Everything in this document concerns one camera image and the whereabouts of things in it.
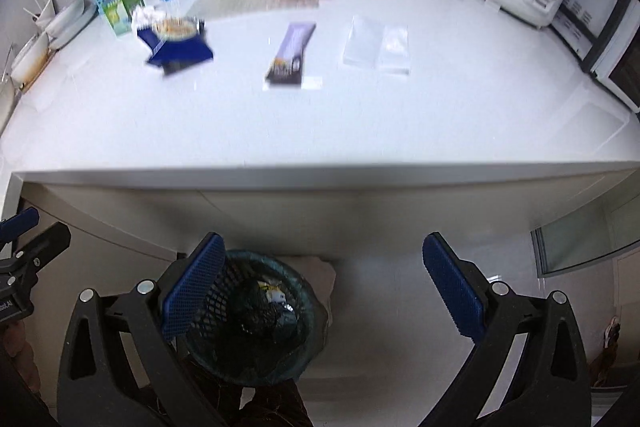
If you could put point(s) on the white cup with sticks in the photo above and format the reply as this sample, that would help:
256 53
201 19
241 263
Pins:
45 16

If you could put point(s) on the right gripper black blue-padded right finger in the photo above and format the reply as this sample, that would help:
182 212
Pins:
550 384

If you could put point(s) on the stacked white plates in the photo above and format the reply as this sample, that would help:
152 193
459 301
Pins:
69 22

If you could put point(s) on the white microwave oven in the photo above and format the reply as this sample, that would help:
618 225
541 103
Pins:
604 36

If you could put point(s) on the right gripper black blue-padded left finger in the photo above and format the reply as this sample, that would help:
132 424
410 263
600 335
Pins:
125 361

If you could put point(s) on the black mesh trash bin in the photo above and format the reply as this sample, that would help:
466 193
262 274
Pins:
260 323

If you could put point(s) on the person's left hand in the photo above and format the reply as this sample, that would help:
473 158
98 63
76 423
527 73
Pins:
13 339

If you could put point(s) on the purple snack wrapper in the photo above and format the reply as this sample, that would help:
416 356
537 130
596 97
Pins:
286 69

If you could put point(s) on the clear plastic bag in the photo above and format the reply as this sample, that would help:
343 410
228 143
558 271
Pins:
373 45

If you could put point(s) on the blue instant noodle cup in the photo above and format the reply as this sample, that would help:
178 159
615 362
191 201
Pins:
175 42

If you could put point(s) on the green white small box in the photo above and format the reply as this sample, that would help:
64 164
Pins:
118 13

